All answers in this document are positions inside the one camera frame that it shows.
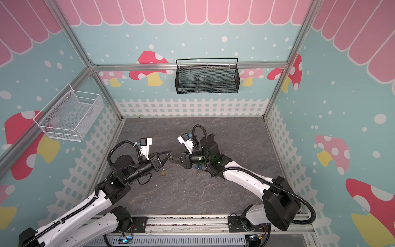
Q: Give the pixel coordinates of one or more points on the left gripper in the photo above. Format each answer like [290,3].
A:
[155,161]

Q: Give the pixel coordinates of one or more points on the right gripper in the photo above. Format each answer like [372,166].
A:
[187,159]

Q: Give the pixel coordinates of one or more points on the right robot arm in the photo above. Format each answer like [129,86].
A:
[280,206]

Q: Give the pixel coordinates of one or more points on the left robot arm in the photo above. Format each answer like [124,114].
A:
[97,215]

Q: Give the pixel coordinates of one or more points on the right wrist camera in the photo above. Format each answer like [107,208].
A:
[186,140]

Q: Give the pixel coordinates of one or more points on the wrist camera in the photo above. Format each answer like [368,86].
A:
[143,148]
[186,140]

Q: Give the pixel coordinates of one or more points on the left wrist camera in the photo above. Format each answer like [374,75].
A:
[143,148]

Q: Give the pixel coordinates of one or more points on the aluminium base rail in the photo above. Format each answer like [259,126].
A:
[197,231]

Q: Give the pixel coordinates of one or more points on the black wire basket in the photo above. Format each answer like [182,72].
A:
[207,76]

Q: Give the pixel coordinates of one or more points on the white wire basket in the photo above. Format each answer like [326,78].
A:
[71,116]

